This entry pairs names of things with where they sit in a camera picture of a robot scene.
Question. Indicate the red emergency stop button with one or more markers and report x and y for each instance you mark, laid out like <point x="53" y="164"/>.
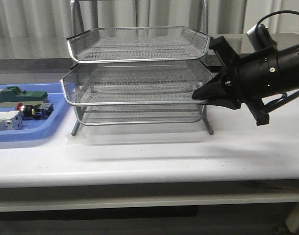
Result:
<point x="38" y="111"/>

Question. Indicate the grey stone counter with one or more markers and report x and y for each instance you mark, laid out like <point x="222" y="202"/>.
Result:
<point x="51" y="53"/>

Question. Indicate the silver metal rack frame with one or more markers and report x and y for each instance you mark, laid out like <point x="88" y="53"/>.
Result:
<point x="202" y="23"/>

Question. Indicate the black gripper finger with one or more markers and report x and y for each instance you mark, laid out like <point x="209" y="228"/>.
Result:
<point x="213" y="89"/>
<point x="227" y="103"/>

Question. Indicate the blue plastic tray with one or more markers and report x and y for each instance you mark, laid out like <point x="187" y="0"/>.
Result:
<point x="39" y="129"/>

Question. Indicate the silver mesh tray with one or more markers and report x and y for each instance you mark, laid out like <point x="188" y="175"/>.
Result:
<point x="138" y="114"/>
<point x="158" y="82"/>
<point x="138" y="44"/>

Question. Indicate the white circuit breaker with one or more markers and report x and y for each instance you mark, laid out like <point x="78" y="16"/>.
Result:
<point x="11" y="120"/>

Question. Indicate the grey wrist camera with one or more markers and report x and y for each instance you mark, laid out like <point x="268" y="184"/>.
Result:
<point x="260" y="38"/>

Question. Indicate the green electrical switch block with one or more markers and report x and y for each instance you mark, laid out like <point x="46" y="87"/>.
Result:
<point x="11" y="96"/>

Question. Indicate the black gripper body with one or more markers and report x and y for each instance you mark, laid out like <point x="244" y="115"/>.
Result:
<point x="230" y="61"/>

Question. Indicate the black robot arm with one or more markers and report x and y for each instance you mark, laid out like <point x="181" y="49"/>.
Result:
<point x="264" y="80"/>

